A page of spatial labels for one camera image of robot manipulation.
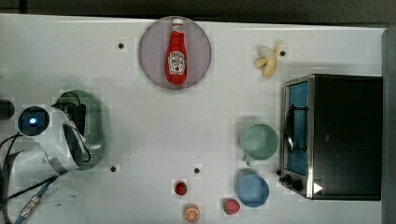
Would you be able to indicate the green oval strainer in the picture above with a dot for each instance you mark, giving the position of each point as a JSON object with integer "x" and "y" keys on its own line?
{"x": 94, "y": 137}

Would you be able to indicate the green mug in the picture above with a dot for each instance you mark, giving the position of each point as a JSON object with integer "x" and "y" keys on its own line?
{"x": 259, "y": 142}

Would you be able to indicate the large red strawberry toy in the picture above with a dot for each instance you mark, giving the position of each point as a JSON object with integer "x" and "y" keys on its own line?
{"x": 231, "y": 206}

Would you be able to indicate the black toaster oven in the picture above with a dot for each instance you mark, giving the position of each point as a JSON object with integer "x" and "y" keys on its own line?
{"x": 331, "y": 138}

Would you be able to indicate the blue bowl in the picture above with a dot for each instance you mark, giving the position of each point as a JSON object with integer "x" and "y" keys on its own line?
{"x": 252, "y": 190}

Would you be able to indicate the orange slice toy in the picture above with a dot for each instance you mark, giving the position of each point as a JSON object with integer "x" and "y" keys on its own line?
{"x": 192, "y": 213}

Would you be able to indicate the plush peeled banana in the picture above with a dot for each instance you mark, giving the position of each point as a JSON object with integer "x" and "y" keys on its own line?
{"x": 268, "y": 59}

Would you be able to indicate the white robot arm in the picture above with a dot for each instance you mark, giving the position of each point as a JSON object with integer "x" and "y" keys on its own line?
{"x": 31, "y": 192}

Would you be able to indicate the grey round plate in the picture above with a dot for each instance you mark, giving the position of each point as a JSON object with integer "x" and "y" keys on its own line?
{"x": 153, "y": 46}

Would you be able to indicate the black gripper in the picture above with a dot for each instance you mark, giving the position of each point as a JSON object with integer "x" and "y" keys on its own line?
{"x": 77, "y": 114}

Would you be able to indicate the red plush ketchup bottle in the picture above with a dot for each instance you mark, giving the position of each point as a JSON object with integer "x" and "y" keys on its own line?
{"x": 176, "y": 69}

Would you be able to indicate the small red strawberry toy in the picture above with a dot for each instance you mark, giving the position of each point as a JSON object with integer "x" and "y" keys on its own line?
{"x": 181, "y": 188}

